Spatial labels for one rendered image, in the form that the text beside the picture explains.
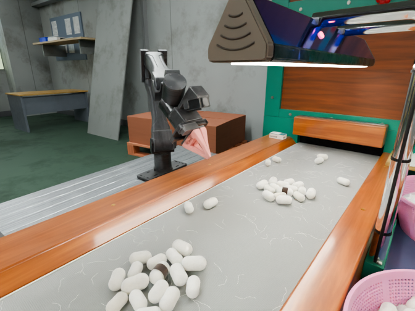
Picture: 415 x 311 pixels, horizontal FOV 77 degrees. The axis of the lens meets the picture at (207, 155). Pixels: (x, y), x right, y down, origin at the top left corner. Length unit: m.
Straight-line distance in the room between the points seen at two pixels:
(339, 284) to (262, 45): 0.31
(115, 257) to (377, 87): 0.93
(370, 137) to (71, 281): 0.90
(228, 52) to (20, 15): 7.24
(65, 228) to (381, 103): 0.98
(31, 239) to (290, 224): 0.46
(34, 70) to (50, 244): 7.00
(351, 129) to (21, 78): 6.95
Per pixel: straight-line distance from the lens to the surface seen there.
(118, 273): 0.42
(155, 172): 0.96
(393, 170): 0.50
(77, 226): 0.54
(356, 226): 0.55
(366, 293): 0.44
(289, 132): 1.15
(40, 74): 7.47
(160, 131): 0.91
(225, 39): 0.32
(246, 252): 0.47
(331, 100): 1.09
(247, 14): 0.31
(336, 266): 0.44
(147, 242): 0.50
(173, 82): 0.66
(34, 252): 0.50
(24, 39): 7.43
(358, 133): 1.01
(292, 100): 1.14
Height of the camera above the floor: 1.03
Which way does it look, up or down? 18 degrees down
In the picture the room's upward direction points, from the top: straight up
